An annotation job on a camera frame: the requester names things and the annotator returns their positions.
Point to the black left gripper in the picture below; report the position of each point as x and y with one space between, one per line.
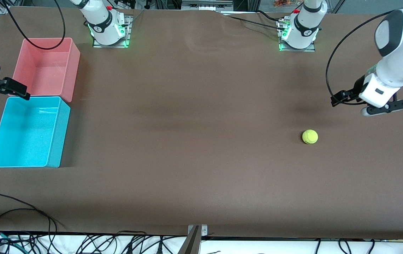
357 86

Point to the yellow-green tennis ball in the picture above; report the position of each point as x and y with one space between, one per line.
309 137

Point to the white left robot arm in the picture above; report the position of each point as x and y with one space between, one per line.
402 38

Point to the pink plastic bin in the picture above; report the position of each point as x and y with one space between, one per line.
46 70

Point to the blue plastic bin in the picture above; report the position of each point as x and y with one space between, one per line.
24 134

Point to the orange items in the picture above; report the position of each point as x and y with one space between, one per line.
284 3

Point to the grey metal device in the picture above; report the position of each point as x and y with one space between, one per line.
206 5

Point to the grey metal bar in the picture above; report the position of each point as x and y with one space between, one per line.
190 243

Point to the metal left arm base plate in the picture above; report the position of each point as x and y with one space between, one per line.
296 50

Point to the aluminium frame profile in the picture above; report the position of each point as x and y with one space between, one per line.
0 7

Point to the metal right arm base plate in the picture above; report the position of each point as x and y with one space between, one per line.
109 46

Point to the small metal table bracket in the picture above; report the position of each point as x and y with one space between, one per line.
203 230

